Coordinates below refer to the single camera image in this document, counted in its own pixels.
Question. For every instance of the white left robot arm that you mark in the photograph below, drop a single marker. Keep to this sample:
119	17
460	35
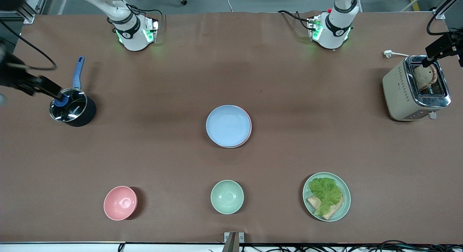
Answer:
334	31

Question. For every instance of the wide blue bowl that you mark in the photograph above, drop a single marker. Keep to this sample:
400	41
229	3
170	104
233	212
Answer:
228	126

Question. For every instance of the brown table cover sheet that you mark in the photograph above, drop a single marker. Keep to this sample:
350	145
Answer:
181	82

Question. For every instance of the glass lid with blue knob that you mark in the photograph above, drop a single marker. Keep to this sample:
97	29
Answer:
74	109

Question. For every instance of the beige chrome toaster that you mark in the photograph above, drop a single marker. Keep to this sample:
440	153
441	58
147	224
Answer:
398	94

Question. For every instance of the white power plug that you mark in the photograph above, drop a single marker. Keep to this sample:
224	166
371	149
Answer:
387	54

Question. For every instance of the white table edge rail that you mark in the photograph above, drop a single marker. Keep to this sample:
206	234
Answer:
54	247

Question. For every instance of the wide pink bowl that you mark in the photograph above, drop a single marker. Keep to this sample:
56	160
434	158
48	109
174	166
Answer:
250	129

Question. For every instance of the small deep pink bowl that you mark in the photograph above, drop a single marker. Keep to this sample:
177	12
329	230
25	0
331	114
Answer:
120	203

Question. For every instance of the green plate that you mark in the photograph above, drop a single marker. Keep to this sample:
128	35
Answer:
345	205

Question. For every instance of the toast slice in toaster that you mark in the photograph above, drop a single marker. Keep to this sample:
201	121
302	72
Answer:
423	77

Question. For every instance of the brown bread slice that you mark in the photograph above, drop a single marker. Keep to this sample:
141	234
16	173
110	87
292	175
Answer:
332	212

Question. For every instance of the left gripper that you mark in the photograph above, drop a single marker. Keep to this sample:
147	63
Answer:
449	42

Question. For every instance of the small deep green bowl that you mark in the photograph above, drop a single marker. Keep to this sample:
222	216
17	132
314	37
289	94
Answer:
227	196

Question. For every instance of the aluminium frame profile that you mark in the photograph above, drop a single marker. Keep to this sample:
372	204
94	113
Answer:
30	17
440	14

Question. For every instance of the green lettuce leaf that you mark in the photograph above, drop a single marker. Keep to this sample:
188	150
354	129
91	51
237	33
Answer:
325	192

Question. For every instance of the metal bracket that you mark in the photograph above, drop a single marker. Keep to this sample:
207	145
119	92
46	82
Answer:
233	241

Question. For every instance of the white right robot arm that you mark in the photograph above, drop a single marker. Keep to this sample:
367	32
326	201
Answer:
132	38

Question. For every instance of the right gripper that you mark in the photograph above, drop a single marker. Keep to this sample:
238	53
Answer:
13	77

